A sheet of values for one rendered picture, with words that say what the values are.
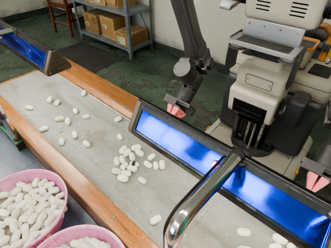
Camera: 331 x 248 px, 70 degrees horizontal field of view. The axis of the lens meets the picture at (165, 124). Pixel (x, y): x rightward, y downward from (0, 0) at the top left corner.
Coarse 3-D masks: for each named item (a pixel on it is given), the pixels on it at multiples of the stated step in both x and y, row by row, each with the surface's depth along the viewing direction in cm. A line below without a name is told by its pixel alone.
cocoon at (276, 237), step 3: (273, 234) 63; (276, 234) 63; (273, 237) 62; (276, 237) 62; (279, 237) 62; (282, 237) 62; (273, 240) 63; (276, 240) 62; (279, 240) 62; (282, 240) 62; (285, 240) 61; (282, 243) 62; (285, 243) 61
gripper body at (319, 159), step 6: (324, 144) 60; (324, 150) 59; (330, 150) 58; (318, 156) 60; (324, 156) 59; (330, 156) 58; (300, 162) 64; (312, 162) 59; (318, 162) 59; (324, 162) 58; (330, 162) 58; (324, 168) 58; (330, 168) 58; (324, 174) 59; (330, 174) 57
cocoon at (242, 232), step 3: (240, 228) 64; (243, 228) 64; (237, 231) 64; (240, 231) 63; (243, 231) 63; (246, 231) 63; (249, 231) 63; (240, 234) 63; (243, 234) 63; (246, 234) 63; (249, 234) 63
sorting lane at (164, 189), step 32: (32, 96) 114; (64, 96) 114; (64, 128) 97; (96, 128) 97; (96, 160) 84; (128, 160) 84; (128, 192) 74; (160, 192) 74; (160, 224) 67; (192, 224) 67; (224, 224) 67; (256, 224) 67
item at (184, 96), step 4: (184, 84) 79; (180, 88) 79; (184, 88) 78; (188, 88) 78; (180, 92) 79; (184, 92) 78; (188, 92) 78; (192, 92) 78; (172, 96) 79; (176, 96) 79; (180, 96) 78; (184, 96) 78; (188, 96) 78; (192, 96) 79; (180, 100) 77; (184, 100) 78; (188, 100) 78; (180, 104) 78; (184, 104) 77; (188, 104) 76; (188, 108) 76; (192, 108) 78
